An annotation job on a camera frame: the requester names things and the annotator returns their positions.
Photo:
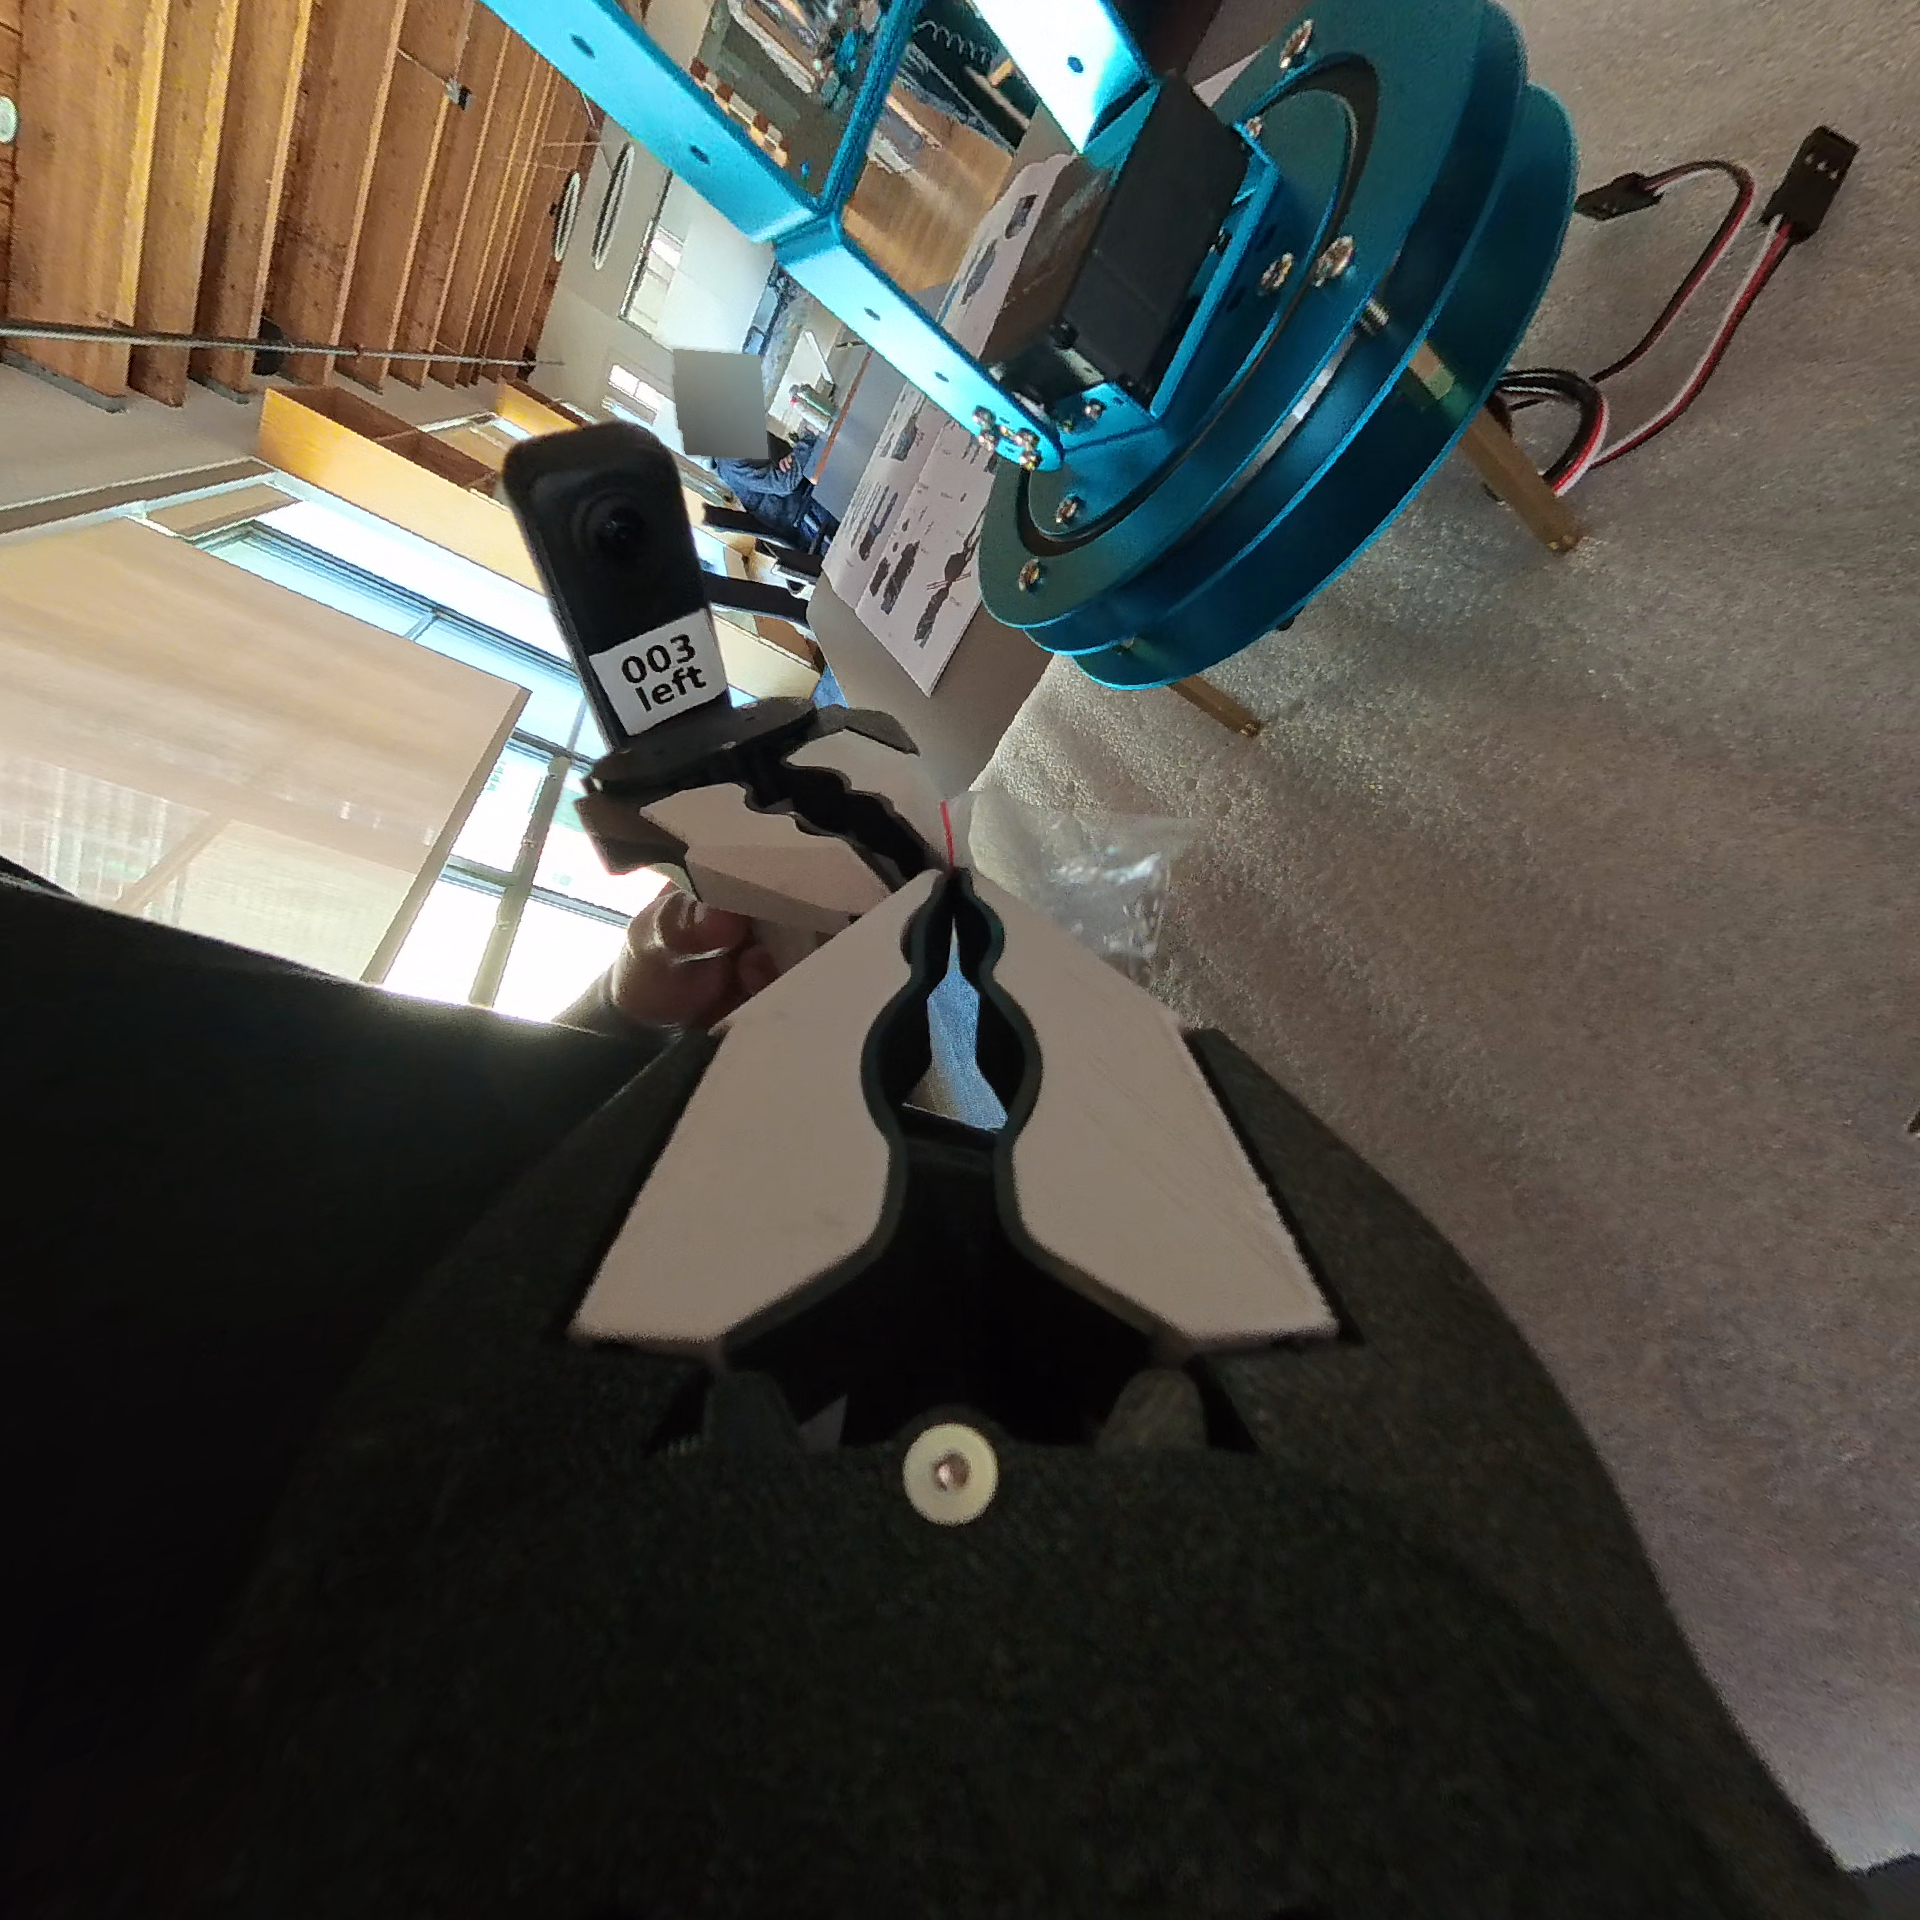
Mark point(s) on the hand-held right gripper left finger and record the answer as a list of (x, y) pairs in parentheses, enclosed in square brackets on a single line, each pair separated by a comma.
[(751, 1185)]

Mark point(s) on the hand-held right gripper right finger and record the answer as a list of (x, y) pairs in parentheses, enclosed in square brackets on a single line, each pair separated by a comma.
[(1156, 1185)]

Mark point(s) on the person's black clothing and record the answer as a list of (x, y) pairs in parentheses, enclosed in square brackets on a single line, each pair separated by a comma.
[(225, 1349)]

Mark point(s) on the person's left hand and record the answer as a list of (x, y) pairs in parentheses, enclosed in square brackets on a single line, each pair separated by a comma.
[(682, 960)]

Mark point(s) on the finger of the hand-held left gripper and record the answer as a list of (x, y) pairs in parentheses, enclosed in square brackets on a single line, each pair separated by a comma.
[(869, 795), (765, 863)]

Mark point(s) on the small clear zip bag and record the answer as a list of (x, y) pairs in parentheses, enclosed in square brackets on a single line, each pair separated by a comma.
[(1110, 869)]

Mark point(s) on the person's left forearm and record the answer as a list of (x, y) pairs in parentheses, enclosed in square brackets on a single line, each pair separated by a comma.
[(588, 1007)]

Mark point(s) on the printed instruction sheet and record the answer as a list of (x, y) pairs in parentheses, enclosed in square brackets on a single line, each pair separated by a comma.
[(931, 510)]

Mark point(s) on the white foam mat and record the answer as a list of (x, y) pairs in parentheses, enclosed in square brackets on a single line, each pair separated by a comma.
[(1499, 1052)]

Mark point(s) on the blue toy robot arm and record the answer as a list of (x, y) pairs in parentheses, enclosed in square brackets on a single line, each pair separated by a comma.
[(1273, 376)]

